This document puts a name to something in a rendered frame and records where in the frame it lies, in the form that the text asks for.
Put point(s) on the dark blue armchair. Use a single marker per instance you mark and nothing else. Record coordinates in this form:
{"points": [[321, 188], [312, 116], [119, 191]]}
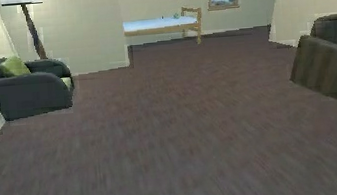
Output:
{"points": [[29, 94]]}

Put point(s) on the brown floor lamp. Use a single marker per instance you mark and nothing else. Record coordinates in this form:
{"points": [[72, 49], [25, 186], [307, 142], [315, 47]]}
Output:
{"points": [[33, 31]]}

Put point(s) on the green cushion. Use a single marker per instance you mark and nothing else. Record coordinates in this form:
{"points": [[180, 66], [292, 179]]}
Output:
{"points": [[13, 66]]}

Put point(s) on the dark grey-brown sofa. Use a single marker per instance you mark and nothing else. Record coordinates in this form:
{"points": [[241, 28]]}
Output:
{"points": [[327, 61]]}

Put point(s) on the small teal object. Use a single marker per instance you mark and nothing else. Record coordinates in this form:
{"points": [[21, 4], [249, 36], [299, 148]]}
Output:
{"points": [[176, 16]]}

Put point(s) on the wooden bed with pale mattress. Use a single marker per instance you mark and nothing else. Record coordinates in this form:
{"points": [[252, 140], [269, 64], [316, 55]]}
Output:
{"points": [[157, 24]]}

